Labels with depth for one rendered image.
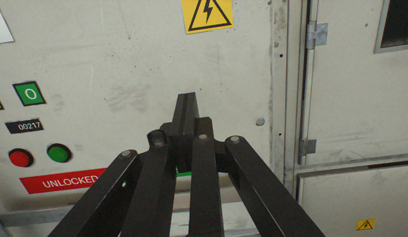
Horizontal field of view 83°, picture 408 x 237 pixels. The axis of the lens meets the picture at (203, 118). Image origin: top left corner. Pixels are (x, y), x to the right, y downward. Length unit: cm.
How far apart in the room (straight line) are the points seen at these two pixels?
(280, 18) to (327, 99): 24
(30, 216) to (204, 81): 33
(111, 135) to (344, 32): 52
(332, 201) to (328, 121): 31
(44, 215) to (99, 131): 16
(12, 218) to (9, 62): 24
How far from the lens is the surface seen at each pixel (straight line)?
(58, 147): 40
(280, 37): 59
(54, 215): 44
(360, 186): 89
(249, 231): 48
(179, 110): 17
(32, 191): 49
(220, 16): 29
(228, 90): 31
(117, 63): 31
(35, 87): 37
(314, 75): 62
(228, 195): 36
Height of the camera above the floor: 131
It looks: 27 degrees down
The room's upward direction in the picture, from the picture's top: 9 degrees counter-clockwise
